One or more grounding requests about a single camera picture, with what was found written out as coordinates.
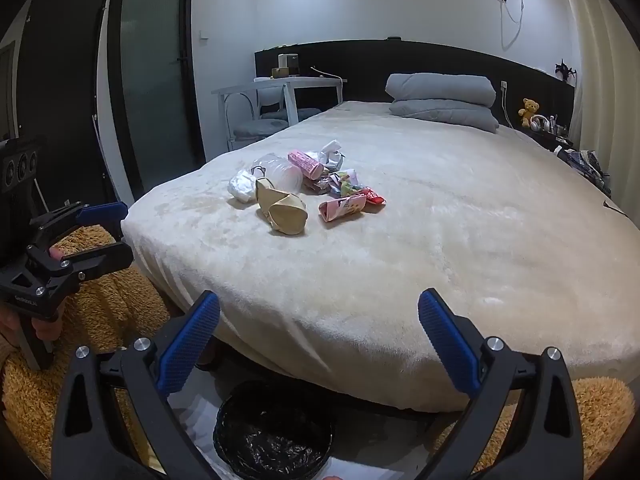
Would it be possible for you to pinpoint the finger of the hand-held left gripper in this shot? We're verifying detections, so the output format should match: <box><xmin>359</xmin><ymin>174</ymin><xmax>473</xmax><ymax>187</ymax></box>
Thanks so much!
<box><xmin>47</xmin><ymin>241</ymin><xmax>135</xmax><ymax>283</ymax></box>
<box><xmin>29</xmin><ymin>201</ymin><xmax>129</xmax><ymax>247</ymax></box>

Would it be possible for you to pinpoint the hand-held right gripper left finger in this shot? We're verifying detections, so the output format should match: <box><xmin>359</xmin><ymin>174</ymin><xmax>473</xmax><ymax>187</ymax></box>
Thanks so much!
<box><xmin>50</xmin><ymin>290</ymin><xmax>221</xmax><ymax>480</ymax></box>

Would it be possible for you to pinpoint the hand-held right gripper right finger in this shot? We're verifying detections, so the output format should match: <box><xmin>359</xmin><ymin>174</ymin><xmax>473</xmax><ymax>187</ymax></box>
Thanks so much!
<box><xmin>417</xmin><ymin>287</ymin><xmax>586</xmax><ymax>480</ymax></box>

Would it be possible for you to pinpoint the round bin with black bag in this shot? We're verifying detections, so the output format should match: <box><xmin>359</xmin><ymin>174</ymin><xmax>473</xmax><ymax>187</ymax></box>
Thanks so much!
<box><xmin>213</xmin><ymin>381</ymin><xmax>335</xmax><ymax>480</ymax></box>

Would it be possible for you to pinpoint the white tissue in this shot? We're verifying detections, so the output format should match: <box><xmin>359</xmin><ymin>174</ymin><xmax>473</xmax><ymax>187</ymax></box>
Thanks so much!
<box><xmin>227</xmin><ymin>169</ymin><xmax>259</xmax><ymax>204</ymax></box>

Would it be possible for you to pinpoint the brown paper bag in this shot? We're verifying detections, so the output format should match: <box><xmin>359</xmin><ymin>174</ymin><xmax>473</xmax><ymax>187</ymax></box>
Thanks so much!
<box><xmin>266</xmin><ymin>194</ymin><xmax>309</xmax><ymax>236</ymax></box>

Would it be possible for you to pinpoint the crushed beige paper cup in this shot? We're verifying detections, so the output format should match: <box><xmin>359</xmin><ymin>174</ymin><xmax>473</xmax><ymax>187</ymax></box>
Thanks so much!
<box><xmin>255</xmin><ymin>177</ymin><xmax>287</xmax><ymax>213</ymax></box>

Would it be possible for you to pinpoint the clear plastic bottle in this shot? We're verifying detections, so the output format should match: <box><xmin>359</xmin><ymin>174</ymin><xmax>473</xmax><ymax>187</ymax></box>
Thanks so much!
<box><xmin>251</xmin><ymin>152</ymin><xmax>304</xmax><ymax>196</ymax></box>

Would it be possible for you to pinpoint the heap of colourful candy wrappers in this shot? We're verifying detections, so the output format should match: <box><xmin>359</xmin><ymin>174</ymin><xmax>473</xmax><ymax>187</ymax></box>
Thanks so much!
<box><xmin>302</xmin><ymin>162</ymin><xmax>368</xmax><ymax>198</ymax></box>

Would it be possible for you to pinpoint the white paper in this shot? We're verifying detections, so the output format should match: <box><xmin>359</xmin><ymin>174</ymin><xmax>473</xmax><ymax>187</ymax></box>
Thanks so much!
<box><xmin>320</xmin><ymin>140</ymin><xmax>347</xmax><ymax>166</ymax></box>

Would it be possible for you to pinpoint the person's left hand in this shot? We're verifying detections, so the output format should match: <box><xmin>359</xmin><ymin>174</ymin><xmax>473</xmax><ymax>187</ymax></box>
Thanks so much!
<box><xmin>0</xmin><ymin>246</ymin><xmax>64</xmax><ymax>356</ymax></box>

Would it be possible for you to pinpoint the person's left leg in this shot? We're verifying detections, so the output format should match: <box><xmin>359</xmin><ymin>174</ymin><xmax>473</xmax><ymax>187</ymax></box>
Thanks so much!
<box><xmin>0</xmin><ymin>225</ymin><xmax>201</xmax><ymax>480</ymax></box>

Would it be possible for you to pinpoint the person's leg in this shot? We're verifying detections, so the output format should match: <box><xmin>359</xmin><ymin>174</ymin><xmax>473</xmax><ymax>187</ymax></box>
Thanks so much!
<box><xmin>435</xmin><ymin>375</ymin><xmax>638</xmax><ymax>480</ymax></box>
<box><xmin>0</xmin><ymin>225</ymin><xmax>201</xmax><ymax>480</ymax></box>

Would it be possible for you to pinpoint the black flat panel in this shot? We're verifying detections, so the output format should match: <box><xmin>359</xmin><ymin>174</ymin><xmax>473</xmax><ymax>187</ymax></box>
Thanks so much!
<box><xmin>17</xmin><ymin>0</ymin><xmax>114</xmax><ymax>203</ymax></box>

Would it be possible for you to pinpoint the frosted glass door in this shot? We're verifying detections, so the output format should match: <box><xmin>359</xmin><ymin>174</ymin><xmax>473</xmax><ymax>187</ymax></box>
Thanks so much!
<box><xmin>107</xmin><ymin>0</ymin><xmax>207</xmax><ymax>202</ymax></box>

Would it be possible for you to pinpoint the person's right leg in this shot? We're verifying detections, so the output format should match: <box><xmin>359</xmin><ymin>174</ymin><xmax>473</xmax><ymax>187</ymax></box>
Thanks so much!
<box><xmin>435</xmin><ymin>375</ymin><xmax>638</xmax><ymax>480</ymax></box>

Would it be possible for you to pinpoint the white desk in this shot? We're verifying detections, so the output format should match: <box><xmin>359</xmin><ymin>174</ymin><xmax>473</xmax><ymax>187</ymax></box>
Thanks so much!
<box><xmin>211</xmin><ymin>76</ymin><xmax>348</xmax><ymax>153</ymax></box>

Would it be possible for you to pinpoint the heap of patterned clothes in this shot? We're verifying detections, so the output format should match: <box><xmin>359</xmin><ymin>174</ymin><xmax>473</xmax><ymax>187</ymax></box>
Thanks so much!
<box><xmin>552</xmin><ymin>145</ymin><xmax>614</xmax><ymax>197</ymax></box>

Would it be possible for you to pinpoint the grey pillow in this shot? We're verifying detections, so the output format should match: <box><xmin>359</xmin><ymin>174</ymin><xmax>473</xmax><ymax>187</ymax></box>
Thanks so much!
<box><xmin>389</xmin><ymin>99</ymin><xmax>501</xmax><ymax>134</ymax></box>

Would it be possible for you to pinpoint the dark nightstand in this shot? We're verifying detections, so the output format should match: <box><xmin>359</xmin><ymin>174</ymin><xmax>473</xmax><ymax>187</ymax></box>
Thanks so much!
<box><xmin>520</xmin><ymin>125</ymin><xmax>576</xmax><ymax>154</ymax></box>

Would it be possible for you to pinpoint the yellow teddy bear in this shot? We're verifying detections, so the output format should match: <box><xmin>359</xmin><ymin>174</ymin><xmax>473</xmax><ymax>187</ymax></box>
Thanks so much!
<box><xmin>517</xmin><ymin>98</ymin><xmax>541</xmax><ymax>129</ymax></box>

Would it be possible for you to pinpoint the grey folded quilt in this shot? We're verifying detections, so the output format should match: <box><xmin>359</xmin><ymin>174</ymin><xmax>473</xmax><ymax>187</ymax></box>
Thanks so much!
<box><xmin>385</xmin><ymin>73</ymin><xmax>497</xmax><ymax>108</ymax></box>

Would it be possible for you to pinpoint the black headboard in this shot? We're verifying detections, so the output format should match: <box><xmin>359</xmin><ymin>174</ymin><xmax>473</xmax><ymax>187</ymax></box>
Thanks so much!
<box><xmin>254</xmin><ymin>38</ymin><xmax>576</xmax><ymax>128</ymax></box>

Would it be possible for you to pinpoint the cream curtain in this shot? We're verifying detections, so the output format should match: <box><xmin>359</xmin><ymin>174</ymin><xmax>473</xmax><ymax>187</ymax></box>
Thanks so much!
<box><xmin>555</xmin><ymin>0</ymin><xmax>640</xmax><ymax>161</ymax></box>

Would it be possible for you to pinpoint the white bedside charger cable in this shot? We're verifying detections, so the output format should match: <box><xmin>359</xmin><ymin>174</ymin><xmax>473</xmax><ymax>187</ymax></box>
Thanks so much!
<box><xmin>500</xmin><ymin>80</ymin><xmax>514</xmax><ymax>129</ymax></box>

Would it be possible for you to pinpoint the white desk cable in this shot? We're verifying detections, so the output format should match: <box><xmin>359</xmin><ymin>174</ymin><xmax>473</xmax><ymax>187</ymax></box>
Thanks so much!
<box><xmin>310</xmin><ymin>66</ymin><xmax>348</xmax><ymax>84</ymax></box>

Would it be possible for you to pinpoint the white hanging wall cable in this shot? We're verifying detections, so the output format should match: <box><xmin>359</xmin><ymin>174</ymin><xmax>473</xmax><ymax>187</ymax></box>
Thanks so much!
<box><xmin>497</xmin><ymin>0</ymin><xmax>527</xmax><ymax>52</ymax></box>

